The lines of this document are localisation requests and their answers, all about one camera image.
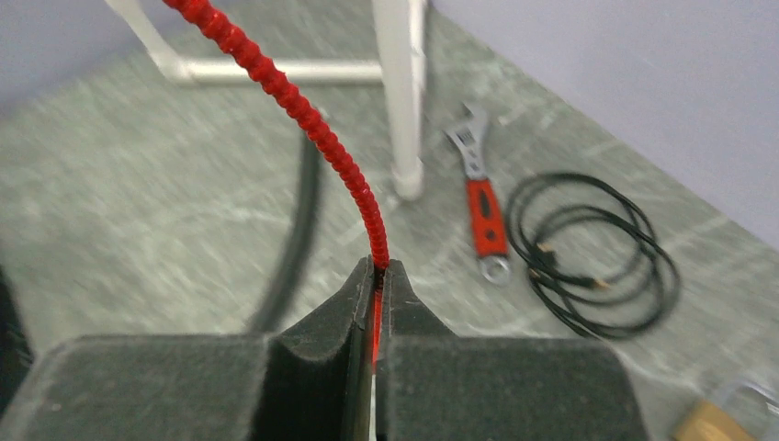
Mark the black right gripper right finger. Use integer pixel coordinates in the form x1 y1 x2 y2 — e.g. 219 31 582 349
376 260 649 440

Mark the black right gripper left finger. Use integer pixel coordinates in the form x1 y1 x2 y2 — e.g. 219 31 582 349
1 258 374 440

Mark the brass padlock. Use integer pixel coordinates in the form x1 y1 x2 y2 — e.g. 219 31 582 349
671 378 778 441

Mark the red wire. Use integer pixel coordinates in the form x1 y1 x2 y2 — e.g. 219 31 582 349
161 0 390 367

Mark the red handled adjustable wrench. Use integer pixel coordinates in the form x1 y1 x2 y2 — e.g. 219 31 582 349
444 102 512 286

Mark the coiled black cable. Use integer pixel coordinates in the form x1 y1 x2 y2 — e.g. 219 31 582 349
503 173 683 341

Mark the black corrugated hose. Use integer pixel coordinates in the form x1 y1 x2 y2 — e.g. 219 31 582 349
246 130 327 336

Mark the white pvc pipe frame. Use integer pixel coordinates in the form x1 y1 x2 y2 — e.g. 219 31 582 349
108 1 428 201

